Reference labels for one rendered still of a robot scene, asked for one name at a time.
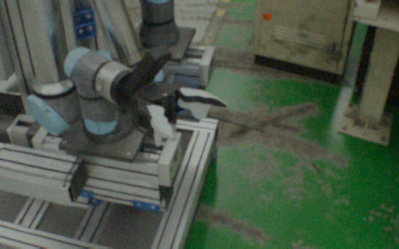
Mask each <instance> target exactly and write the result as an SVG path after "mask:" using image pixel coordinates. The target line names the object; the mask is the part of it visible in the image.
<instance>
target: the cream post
mask: <svg viewBox="0 0 399 249"><path fill-rule="evenodd" d="M398 56H399V32H396V31H393V30H389V29H386V28H380V27H377V32H376V35H375V41H374V44H373V47H372V52H371V56H370V62H369V64H368V67H367V74H366V77H365V80H364V87H363V89H362V92H361V95H360V100H359V101H360V102H359V105H358V108H357V111H356V118H355V120H354V123H353V124H354V125H355V126H360V127H361V128H365V124H366V120H368V123H367V127H366V129H373V130H377V129H378V125H379V122H380V118H381V116H382V111H383V110H384V105H385V102H386V99H387V96H388V92H389V89H390V86H391V81H392V79H393V73H394V71H395V68H396V64H397V60H398V58H399V57H398Z"/></svg>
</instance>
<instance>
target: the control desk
mask: <svg viewBox="0 0 399 249"><path fill-rule="evenodd" d="M355 1H356V0H255V7H256V9H255V25H254V34H253V43H252V47H253V52H252V53H253V54H254V55H255V65H258V66H262V67H265V68H269V69H274V70H278V71H282V72H287V73H291V74H293V75H297V76H303V77H307V78H311V79H315V80H321V81H325V82H327V83H332V84H336V85H338V84H339V81H340V76H341V75H342V74H343V72H344V70H345V64H346V62H347V60H348V57H349V51H350V50H351V48H352V41H353V38H354V32H355V29H356V22H355V21H353V20H352V16H353V9H354V6H355ZM264 13H267V14H271V20H265V19H263V14H264Z"/></svg>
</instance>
